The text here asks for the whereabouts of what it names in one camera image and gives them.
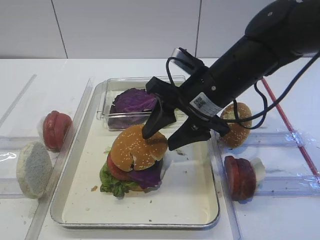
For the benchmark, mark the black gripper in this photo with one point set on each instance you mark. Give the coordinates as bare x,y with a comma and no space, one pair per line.
190,98

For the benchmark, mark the sesame top bun front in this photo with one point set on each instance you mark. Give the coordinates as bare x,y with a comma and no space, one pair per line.
130,151

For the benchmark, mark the sesame bun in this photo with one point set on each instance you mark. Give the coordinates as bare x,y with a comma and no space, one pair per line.
130,151
238,134

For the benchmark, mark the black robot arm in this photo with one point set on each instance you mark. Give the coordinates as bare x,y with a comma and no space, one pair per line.
279,34

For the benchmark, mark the green lettuce in container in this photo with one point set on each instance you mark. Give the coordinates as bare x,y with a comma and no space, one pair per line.
180,117

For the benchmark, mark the red tomato slice right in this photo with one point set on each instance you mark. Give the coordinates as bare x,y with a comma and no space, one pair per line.
233,176

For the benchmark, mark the tomato slice on burger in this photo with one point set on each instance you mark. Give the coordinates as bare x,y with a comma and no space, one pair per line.
114,169

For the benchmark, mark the green lettuce on burger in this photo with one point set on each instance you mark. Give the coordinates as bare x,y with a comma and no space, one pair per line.
110,184

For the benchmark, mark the brown meat patty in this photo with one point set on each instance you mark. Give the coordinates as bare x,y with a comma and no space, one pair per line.
247,180

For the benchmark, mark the white cheese slice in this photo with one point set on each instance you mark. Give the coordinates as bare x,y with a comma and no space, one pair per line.
259,169

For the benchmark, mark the red tomato slices left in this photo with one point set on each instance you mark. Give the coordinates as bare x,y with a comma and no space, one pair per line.
54,128

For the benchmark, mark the purple cabbage leaf in container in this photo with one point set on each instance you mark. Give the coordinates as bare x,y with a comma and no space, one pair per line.
128,103

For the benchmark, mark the clear plastic container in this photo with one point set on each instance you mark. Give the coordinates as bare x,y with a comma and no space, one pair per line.
115,86

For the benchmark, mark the purple cabbage leaf on burger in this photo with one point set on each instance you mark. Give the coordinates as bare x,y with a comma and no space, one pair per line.
156,168

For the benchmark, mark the sesame top bun rear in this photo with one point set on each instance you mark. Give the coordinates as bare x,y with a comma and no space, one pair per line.
238,134

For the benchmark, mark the metal baking tray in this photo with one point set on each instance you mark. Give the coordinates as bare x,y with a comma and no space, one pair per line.
185,199

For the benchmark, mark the bottom bun on tray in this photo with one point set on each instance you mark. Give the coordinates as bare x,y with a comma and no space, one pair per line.
135,188

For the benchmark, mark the red straw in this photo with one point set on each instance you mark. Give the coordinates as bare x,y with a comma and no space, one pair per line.
290,128

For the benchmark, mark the clear holder upper right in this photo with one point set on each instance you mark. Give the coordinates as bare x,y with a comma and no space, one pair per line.
273,139

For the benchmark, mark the clear holder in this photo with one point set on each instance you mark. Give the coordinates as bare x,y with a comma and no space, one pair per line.
289,186
14,143
273,139
10,189

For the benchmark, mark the clear holder lower right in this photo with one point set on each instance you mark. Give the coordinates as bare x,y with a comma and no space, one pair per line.
289,186

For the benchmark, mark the pale bottom bun left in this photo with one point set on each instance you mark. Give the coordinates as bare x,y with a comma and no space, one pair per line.
33,169

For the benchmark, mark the clear holder upper left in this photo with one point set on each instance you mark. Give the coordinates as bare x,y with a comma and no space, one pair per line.
14,143

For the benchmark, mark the clear holder lower left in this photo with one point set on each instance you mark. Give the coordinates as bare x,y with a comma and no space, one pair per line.
10,189

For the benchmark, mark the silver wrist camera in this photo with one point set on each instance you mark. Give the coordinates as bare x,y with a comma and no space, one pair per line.
185,61

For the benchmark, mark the clear acrylic rail left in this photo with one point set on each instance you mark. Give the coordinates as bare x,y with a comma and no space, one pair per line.
45,201

